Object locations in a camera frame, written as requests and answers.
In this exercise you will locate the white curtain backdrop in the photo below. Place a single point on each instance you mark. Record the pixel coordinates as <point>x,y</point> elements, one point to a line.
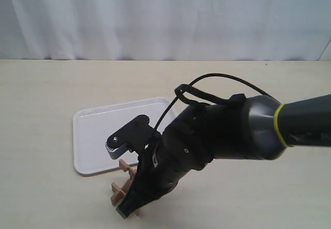
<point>166,29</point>

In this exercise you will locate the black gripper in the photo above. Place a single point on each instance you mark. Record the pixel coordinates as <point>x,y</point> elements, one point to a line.
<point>192,140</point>

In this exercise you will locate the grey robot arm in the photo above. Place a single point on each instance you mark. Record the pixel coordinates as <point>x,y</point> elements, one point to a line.
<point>256,128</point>

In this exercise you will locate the notched wooden stick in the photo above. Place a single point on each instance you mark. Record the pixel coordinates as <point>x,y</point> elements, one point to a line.
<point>116,198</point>
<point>121,190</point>
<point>137,212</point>
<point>127,168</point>

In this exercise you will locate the white rectangular plastic tray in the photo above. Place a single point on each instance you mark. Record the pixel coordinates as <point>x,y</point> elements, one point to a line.
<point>92,127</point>

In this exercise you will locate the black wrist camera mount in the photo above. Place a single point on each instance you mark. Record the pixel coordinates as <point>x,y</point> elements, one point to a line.
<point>132,137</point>

